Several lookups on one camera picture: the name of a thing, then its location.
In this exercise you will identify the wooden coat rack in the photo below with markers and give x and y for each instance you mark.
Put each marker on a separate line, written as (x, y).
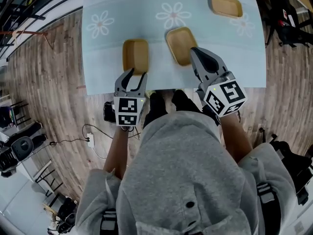
(31, 34)

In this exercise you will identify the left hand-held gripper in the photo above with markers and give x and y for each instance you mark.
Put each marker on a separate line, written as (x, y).
(127, 109)

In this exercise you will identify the black office chair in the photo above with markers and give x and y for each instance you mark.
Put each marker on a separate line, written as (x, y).
(286, 32)

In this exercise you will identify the black round-backed chair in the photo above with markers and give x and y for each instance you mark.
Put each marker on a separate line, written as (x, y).
(22, 146)

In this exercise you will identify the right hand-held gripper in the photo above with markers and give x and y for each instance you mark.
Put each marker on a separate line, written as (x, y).
(227, 94)

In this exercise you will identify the person's left forearm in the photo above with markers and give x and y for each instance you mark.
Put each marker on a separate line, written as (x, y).
(117, 150)

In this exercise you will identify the black metal railing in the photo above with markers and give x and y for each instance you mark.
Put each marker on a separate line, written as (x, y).
(27, 7)

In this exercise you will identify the person's grey hoodie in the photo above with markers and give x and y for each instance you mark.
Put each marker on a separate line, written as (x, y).
(183, 168)

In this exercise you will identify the pale yellow sneaker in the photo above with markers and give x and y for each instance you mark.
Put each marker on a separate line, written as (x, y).
(150, 92)

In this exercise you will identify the black backpack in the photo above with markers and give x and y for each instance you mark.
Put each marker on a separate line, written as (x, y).
(293, 168)

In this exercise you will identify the light blue floral tablecloth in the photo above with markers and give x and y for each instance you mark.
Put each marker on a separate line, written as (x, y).
(117, 4)

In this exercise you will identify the white power strip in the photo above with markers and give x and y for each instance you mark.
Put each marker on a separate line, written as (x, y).
(90, 139)

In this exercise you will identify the black floor box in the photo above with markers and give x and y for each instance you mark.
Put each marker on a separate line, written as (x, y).
(108, 111)

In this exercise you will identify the wooden tray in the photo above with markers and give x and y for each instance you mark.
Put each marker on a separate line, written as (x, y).
(226, 6)
(135, 54)
(181, 43)

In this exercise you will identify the person's black trousers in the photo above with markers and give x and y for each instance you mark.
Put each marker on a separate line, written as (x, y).
(157, 106)

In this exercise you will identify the person's right forearm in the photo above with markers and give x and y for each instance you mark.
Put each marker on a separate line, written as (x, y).
(234, 138)

